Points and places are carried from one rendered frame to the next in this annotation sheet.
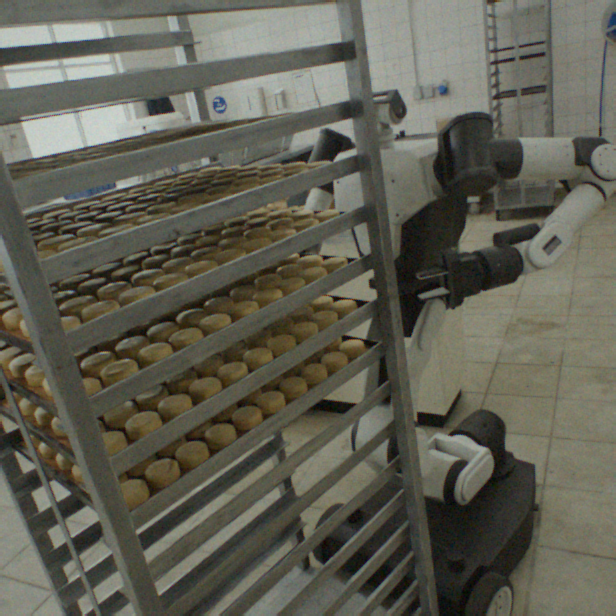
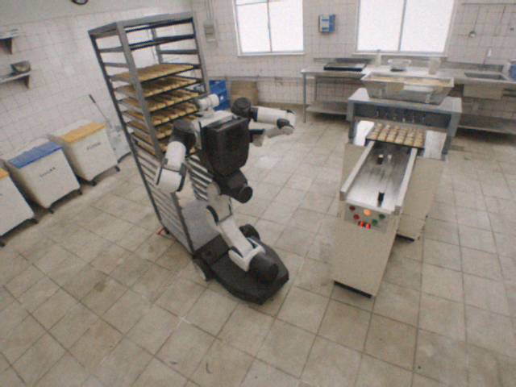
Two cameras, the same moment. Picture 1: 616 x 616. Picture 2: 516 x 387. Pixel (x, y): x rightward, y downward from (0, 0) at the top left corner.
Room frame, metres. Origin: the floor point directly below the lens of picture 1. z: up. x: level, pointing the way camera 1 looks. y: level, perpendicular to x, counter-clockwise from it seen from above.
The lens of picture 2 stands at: (1.75, -1.67, 1.76)
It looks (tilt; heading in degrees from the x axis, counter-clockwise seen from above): 35 degrees down; 93
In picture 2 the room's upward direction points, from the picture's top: 7 degrees counter-clockwise
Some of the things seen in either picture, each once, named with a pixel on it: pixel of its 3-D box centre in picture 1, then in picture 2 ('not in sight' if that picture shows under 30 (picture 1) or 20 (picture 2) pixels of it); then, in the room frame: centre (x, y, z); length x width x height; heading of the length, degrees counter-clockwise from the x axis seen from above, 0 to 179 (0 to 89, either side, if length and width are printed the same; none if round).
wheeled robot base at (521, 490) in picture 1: (446, 497); (245, 259); (1.52, -0.32, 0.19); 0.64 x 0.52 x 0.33; 133
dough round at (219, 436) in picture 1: (220, 436); not in sight; (0.85, 0.18, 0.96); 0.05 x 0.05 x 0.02
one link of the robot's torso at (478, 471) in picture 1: (449, 468); (246, 253); (1.54, -0.34, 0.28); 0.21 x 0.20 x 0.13; 133
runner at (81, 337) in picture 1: (238, 265); (136, 118); (0.87, 0.09, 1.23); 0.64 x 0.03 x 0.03; 133
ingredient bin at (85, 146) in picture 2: not in sight; (87, 152); (-0.80, 1.64, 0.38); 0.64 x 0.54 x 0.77; 149
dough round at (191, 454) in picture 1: (192, 454); not in sight; (0.81, 0.22, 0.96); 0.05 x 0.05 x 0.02
